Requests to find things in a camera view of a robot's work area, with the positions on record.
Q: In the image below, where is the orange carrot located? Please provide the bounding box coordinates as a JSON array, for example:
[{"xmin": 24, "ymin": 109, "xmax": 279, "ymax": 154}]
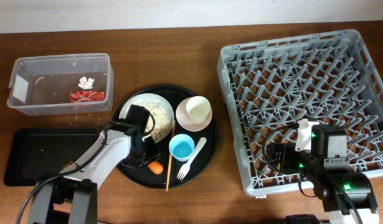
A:
[{"xmin": 148, "ymin": 161, "xmax": 164, "ymax": 175}]

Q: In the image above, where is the blue cup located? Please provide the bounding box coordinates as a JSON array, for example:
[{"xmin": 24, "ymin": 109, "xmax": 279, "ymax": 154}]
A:
[{"xmin": 169, "ymin": 134, "xmax": 195, "ymax": 162}]

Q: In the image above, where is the red snack wrapper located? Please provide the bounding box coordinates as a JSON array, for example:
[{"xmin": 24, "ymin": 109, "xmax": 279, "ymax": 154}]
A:
[{"xmin": 70, "ymin": 90, "xmax": 105, "ymax": 103}]

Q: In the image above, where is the brown food chunk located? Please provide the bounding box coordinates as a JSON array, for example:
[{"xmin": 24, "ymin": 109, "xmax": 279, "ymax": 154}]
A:
[{"xmin": 63, "ymin": 161, "xmax": 74, "ymax": 168}]

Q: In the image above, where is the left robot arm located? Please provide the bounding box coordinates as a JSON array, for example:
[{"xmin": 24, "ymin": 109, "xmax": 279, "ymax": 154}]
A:
[{"xmin": 16, "ymin": 105, "xmax": 160, "ymax": 223}]

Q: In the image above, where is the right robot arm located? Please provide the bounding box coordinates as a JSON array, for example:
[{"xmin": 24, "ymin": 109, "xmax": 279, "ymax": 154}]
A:
[{"xmin": 262, "ymin": 119, "xmax": 379, "ymax": 223}]

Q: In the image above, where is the grey dishwasher rack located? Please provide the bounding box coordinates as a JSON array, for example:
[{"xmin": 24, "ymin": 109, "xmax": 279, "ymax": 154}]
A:
[{"xmin": 217, "ymin": 29, "xmax": 383, "ymax": 198}]

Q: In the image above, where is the round black tray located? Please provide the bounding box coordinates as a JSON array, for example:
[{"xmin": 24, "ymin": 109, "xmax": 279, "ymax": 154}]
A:
[{"xmin": 113, "ymin": 85, "xmax": 218, "ymax": 189}]

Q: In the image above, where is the pile of rice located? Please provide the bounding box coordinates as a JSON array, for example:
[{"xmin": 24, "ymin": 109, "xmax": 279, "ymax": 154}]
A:
[{"xmin": 133, "ymin": 99, "xmax": 172, "ymax": 132}]

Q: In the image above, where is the grey plate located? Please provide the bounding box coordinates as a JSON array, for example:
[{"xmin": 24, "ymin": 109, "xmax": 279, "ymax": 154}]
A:
[{"xmin": 119, "ymin": 93, "xmax": 174, "ymax": 139}]

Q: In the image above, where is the wooden chopstick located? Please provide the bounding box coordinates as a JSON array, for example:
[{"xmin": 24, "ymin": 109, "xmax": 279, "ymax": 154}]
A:
[{"xmin": 166, "ymin": 120, "xmax": 176, "ymax": 192}]

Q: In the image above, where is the white plastic fork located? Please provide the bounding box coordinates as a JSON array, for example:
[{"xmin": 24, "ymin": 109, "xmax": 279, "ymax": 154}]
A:
[{"xmin": 177, "ymin": 137, "xmax": 207, "ymax": 180}]

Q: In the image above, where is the pink saucer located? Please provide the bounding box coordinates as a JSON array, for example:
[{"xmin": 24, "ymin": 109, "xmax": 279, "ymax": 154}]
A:
[{"xmin": 176, "ymin": 97, "xmax": 213, "ymax": 132}]

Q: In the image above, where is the cream cup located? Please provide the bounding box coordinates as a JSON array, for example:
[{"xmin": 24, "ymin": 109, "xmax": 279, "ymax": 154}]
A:
[{"xmin": 186, "ymin": 96, "xmax": 211, "ymax": 124}]

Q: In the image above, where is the crumpled white tissue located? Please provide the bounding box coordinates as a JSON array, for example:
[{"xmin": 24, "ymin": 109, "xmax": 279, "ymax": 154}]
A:
[{"xmin": 78, "ymin": 77, "xmax": 95, "ymax": 90}]

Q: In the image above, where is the clear plastic bin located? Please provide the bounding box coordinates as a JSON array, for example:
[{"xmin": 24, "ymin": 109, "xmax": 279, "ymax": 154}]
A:
[{"xmin": 7, "ymin": 53, "xmax": 114, "ymax": 116}]

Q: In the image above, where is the black rectangular tray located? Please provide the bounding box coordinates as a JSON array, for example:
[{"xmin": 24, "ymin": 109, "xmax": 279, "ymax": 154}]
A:
[{"xmin": 4, "ymin": 128, "xmax": 98, "ymax": 187}]

